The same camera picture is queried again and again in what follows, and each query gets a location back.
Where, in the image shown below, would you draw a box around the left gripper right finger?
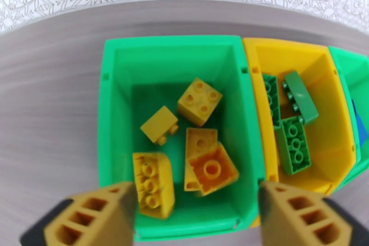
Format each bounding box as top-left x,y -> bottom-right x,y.
259,181 -> 369,246

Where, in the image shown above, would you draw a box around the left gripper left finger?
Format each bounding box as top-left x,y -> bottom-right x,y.
19,181 -> 136,246

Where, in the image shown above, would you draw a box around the long yellow lego brick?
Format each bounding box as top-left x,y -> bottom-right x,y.
132,152 -> 176,220

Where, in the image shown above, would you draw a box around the green lego brick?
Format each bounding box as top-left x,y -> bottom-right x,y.
282,70 -> 320,126
275,116 -> 313,176
262,73 -> 282,129

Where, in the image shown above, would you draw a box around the yellow plastic storage bin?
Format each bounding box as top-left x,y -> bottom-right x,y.
242,37 -> 362,228

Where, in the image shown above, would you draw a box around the small yellow lego brick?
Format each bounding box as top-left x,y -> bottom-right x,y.
176,77 -> 223,127
184,127 -> 219,192
185,142 -> 240,197
140,105 -> 179,147

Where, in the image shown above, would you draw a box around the blue lego brick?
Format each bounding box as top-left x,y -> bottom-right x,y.
351,98 -> 369,149

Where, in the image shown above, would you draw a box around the green plastic storage bin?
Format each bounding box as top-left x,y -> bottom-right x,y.
328,46 -> 369,194
97,35 -> 267,242

